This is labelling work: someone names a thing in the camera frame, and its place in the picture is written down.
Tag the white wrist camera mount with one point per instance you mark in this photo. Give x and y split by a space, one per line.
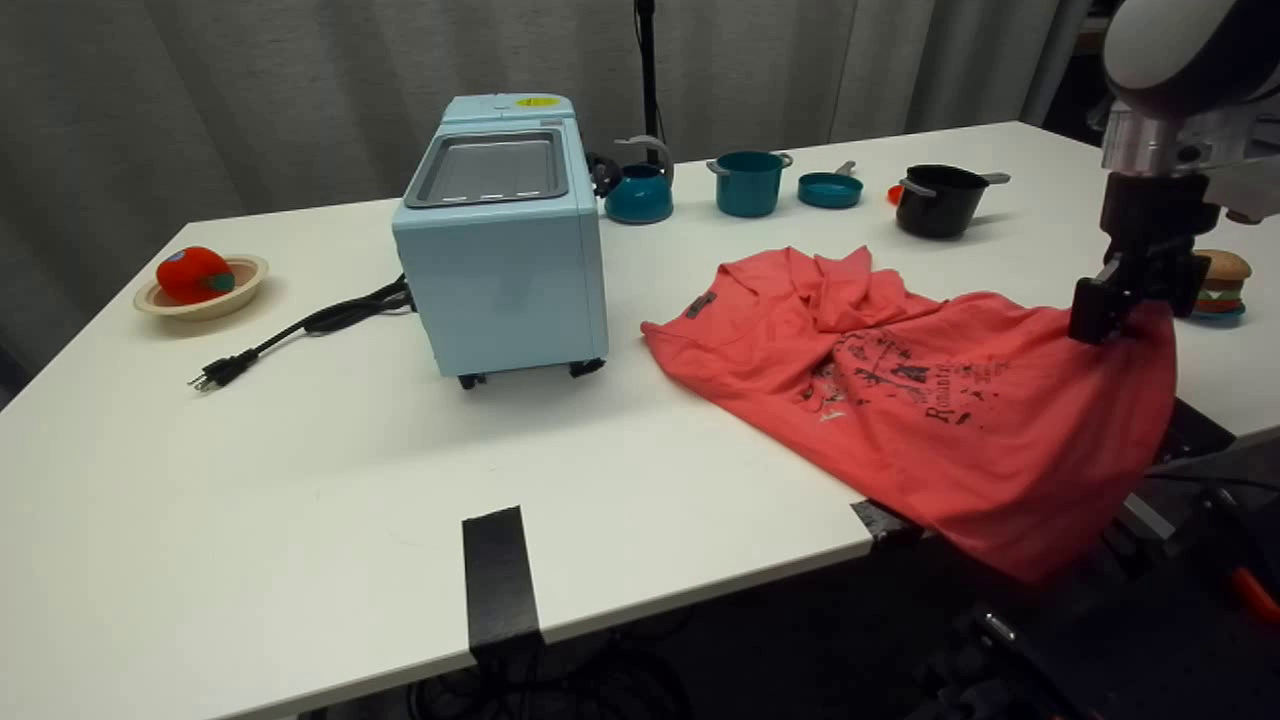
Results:
1244 167

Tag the red toy tomato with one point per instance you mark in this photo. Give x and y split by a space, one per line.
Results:
194 274

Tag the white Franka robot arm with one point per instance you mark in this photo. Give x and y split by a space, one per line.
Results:
1180 46

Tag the coral red sweatshirt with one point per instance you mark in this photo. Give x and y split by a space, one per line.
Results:
932 401

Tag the light blue toaster oven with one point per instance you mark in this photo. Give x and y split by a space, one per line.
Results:
502 292

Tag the black toy pot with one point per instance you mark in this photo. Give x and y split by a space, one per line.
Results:
943 203

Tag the colourful stacked toy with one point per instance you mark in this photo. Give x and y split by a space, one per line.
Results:
1222 291

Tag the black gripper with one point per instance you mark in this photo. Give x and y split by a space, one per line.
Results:
1154 220

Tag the long black tape strip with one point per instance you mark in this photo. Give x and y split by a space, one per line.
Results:
502 582

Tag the teal toy pot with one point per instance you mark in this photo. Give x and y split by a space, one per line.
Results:
747 185

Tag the black camera tripod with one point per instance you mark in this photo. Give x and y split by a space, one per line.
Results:
651 60

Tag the beige plate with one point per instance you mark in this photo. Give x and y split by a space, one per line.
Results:
251 285

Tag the teal toy kettle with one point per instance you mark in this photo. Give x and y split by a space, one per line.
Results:
640 197

